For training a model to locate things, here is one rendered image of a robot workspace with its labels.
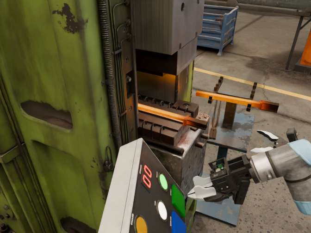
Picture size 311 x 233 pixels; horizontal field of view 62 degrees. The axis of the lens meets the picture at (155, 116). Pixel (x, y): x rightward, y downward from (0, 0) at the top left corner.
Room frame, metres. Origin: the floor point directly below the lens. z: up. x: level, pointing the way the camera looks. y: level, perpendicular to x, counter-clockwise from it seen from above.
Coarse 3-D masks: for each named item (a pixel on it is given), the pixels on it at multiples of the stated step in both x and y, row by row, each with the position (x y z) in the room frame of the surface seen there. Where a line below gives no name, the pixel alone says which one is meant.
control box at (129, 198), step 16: (128, 144) 0.60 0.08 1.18; (144, 144) 0.59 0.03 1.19; (128, 160) 0.52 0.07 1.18; (144, 160) 0.53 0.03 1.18; (112, 176) 0.49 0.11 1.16; (128, 176) 0.46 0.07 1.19; (112, 192) 0.42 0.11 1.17; (128, 192) 0.40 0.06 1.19; (144, 192) 0.43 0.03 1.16; (160, 192) 0.48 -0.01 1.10; (112, 208) 0.37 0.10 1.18; (128, 208) 0.36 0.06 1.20; (144, 208) 0.39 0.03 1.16; (112, 224) 0.33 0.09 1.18; (128, 224) 0.32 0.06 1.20; (160, 224) 0.39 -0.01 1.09
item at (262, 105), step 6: (204, 96) 1.29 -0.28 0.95; (216, 96) 1.27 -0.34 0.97; (222, 96) 1.26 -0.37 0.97; (228, 96) 1.26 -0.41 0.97; (234, 102) 1.23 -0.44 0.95; (240, 102) 1.22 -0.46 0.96; (246, 102) 1.20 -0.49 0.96; (252, 102) 1.20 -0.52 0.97; (258, 102) 1.20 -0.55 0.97; (264, 102) 1.18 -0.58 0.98; (270, 102) 1.18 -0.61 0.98; (264, 108) 1.17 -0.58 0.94; (270, 108) 1.16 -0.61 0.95; (276, 108) 1.15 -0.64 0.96
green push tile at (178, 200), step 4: (172, 184) 0.56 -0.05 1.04; (172, 188) 0.55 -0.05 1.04; (176, 188) 0.56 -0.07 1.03; (172, 192) 0.53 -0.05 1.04; (176, 192) 0.54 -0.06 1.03; (172, 196) 0.52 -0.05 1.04; (176, 196) 0.52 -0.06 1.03; (180, 196) 0.55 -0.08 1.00; (172, 200) 0.50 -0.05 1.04; (176, 200) 0.51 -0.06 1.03; (180, 200) 0.53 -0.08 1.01; (184, 200) 0.55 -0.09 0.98; (176, 204) 0.49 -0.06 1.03; (180, 204) 0.51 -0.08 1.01; (184, 204) 0.53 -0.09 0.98; (176, 208) 0.49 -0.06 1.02; (180, 208) 0.50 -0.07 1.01; (184, 208) 0.52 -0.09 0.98; (180, 212) 0.49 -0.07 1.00; (184, 212) 0.50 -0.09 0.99; (184, 216) 0.49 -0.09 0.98
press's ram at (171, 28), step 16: (144, 0) 0.88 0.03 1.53; (160, 0) 0.86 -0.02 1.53; (176, 0) 0.86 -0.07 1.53; (192, 0) 0.98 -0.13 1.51; (144, 16) 0.88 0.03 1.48; (160, 16) 0.86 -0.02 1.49; (176, 16) 0.86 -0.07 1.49; (192, 16) 0.99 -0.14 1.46; (144, 32) 0.88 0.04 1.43; (160, 32) 0.86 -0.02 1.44; (176, 32) 0.86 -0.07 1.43; (192, 32) 1.00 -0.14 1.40; (144, 48) 0.89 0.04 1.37; (160, 48) 0.86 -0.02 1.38; (176, 48) 0.87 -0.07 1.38
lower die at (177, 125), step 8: (144, 104) 1.14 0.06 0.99; (152, 104) 1.14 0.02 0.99; (144, 112) 1.06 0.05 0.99; (152, 112) 1.05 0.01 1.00; (176, 112) 1.06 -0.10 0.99; (152, 120) 1.00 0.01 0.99; (160, 120) 1.00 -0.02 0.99; (168, 120) 1.00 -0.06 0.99; (176, 120) 0.98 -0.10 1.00; (144, 128) 0.95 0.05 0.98; (152, 128) 0.95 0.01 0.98; (168, 128) 0.94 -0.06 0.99; (176, 128) 0.94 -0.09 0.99; (184, 128) 0.99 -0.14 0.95; (152, 136) 0.93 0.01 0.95; (168, 136) 0.89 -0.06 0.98; (176, 136) 0.91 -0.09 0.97; (176, 144) 0.91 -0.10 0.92
